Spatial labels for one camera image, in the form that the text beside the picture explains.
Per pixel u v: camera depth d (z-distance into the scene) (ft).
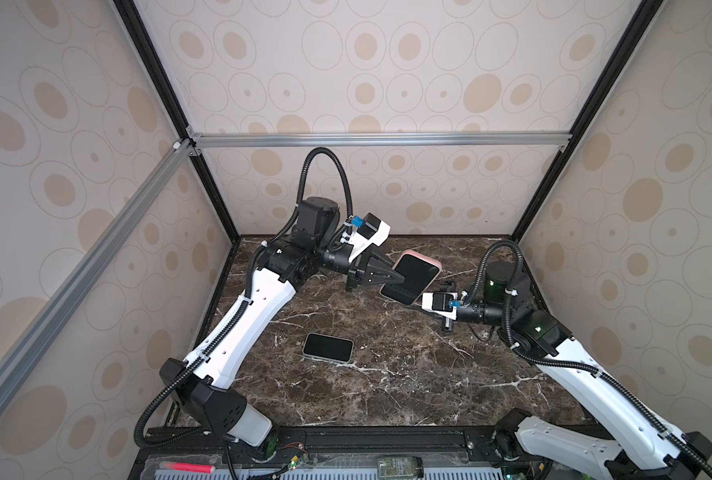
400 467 2.21
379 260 1.77
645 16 2.24
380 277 1.83
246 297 1.45
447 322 1.83
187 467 2.32
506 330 1.61
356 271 1.67
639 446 1.26
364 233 1.59
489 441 2.43
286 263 1.55
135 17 2.22
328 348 2.87
